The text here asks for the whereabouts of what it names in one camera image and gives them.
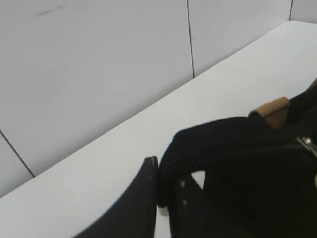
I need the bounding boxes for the silver zipper pull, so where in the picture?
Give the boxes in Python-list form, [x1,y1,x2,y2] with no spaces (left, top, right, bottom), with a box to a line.
[297,137,317,158]

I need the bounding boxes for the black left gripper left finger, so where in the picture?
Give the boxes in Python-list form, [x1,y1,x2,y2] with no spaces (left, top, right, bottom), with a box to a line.
[76,156,158,238]

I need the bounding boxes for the black canvas tote bag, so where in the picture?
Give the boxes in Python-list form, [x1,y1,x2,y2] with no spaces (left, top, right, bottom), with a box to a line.
[158,83,317,238]

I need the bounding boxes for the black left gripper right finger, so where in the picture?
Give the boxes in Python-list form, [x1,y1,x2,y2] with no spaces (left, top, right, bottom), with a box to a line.
[168,174,205,238]

